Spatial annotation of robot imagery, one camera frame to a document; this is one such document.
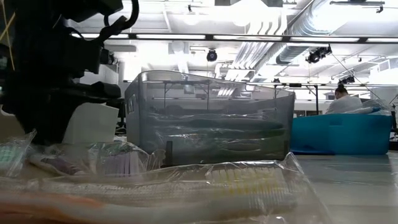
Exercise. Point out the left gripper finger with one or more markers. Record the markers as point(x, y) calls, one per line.
point(43, 124)

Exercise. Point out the orange toothbrush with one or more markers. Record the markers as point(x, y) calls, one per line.
point(46, 205)

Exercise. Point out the purple wrapped toothbrush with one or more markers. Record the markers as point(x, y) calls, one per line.
point(119, 163)
point(57, 165)

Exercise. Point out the green bristle wrapped toothbrush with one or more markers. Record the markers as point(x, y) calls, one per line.
point(9, 155)

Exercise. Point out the white room pillar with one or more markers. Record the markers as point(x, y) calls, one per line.
point(93, 74)

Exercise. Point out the white plastic bin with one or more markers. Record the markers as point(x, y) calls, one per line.
point(93, 124)

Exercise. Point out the overhead LED light bar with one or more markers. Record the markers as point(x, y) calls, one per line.
point(171, 36)

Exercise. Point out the transparent grey plastic bin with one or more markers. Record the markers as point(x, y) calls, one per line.
point(211, 93)

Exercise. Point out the black ceiling spotlight cluster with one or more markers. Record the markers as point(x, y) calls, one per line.
point(315, 56)
point(346, 80)

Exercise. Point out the teal plastic bin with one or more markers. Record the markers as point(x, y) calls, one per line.
point(342, 133)

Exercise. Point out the person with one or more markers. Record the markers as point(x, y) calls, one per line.
point(343, 104)

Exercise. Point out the black ceiling light fixture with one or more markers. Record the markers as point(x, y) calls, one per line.
point(357, 2)

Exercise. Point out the grey ventilation duct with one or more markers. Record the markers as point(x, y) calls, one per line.
point(290, 55)

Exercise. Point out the silver ribbed ventilation duct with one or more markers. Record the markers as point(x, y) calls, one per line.
point(304, 21)

